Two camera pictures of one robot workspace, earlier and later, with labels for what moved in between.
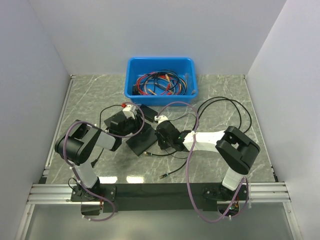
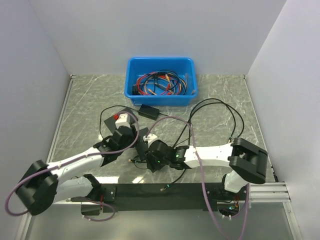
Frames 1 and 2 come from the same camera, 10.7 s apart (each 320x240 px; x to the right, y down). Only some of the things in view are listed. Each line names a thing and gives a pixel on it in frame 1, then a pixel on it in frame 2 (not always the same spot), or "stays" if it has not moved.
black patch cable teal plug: x=244 y=111 -> x=191 y=121
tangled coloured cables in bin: x=161 y=82 stays
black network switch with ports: x=116 y=123 stays
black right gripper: x=162 y=145 -> x=152 y=165
